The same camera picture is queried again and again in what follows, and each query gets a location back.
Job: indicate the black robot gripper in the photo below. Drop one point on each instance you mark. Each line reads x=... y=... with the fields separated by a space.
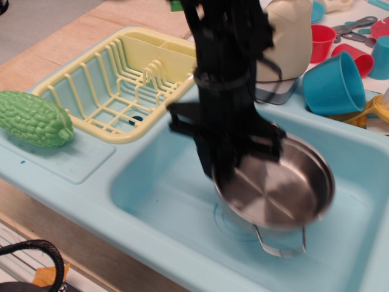
x=225 y=125

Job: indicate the stainless steel pot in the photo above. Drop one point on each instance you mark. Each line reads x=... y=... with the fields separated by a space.
x=278 y=199

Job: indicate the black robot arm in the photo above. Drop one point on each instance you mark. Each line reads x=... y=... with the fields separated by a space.
x=230 y=38

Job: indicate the pale yellow drying rack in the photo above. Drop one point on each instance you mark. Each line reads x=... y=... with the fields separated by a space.
x=118 y=89

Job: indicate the grey toy faucet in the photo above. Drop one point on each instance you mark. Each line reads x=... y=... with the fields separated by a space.
x=276 y=93

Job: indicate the cream detergent bottle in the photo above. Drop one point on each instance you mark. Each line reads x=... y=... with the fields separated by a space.
x=292 y=38

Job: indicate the large blue plastic cup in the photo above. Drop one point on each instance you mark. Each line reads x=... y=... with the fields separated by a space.
x=334 y=87

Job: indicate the green toy block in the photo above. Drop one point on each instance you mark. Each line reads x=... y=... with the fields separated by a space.
x=175 y=5

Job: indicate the red plastic cup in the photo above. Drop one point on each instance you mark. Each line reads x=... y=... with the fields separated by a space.
x=363 y=60
x=322 y=39

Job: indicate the blue plastic plate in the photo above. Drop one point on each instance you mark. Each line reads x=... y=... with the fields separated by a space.
x=318 y=12

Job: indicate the grey toy utensil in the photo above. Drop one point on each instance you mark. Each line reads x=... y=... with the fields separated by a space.
x=347 y=32

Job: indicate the green toy bitter melon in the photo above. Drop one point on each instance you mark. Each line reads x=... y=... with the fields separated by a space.
x=35 y=120

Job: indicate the cream toy item top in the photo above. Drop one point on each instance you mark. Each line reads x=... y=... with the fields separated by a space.
x=336 y=5

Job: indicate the blue plastic cup right edge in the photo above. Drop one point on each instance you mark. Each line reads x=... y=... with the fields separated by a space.
x=380 y=56

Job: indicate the orange tape piece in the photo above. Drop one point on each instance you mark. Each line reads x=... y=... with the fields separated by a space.
x=45 y=276

